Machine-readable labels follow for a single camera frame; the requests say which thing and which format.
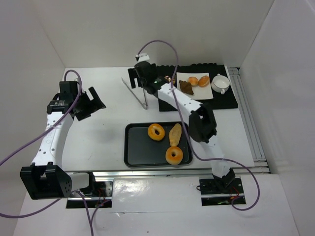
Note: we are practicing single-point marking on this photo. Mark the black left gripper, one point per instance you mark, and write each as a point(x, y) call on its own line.
point(86, 104)

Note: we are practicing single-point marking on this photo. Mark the orange donut lower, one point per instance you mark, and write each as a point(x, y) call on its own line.
point(174, 155)

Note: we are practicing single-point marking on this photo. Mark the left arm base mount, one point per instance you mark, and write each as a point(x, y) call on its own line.
point(99, 195)

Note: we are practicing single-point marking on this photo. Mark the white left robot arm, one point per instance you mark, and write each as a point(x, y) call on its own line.
point(44, 178)

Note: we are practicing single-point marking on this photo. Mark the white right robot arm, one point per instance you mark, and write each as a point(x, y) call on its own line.
point(200, 117)

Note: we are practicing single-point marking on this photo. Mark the aluminium rail frame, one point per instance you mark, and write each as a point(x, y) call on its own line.
point(260, 162)

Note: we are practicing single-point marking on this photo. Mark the light round bun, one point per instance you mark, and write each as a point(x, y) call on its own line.
point(193, 81)

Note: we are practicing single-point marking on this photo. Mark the long tan bread roll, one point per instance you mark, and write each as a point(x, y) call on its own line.
point(175, 135)

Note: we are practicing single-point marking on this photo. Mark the white cup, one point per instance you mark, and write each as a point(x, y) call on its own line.
point(220, 84)

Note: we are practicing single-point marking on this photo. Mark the orange donut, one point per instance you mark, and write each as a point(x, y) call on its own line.
point(174, 155)
point(156, 132)

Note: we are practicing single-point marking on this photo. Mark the metal tongs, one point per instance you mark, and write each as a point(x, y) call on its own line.
point(138, 93)

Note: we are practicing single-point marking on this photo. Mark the glazed round bun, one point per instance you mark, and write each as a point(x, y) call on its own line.
point(204, 81)

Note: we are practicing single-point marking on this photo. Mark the white square plate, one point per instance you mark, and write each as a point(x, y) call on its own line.
point(200, 93)

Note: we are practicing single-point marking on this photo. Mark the black rectangular tray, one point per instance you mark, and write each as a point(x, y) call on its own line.
point(140, 150)

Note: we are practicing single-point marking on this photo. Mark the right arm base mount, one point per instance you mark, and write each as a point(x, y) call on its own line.
point(214, 194)

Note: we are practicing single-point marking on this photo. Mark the brown chocolate croissant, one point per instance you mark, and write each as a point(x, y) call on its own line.
point(186, 87)

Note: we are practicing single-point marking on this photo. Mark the black placemat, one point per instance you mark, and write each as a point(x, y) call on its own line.
point(225, 101)

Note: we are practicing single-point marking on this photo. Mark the orange donut upper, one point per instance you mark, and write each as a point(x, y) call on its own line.
point(156, 132)

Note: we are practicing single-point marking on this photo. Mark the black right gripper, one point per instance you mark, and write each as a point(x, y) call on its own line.
point(137, 74)

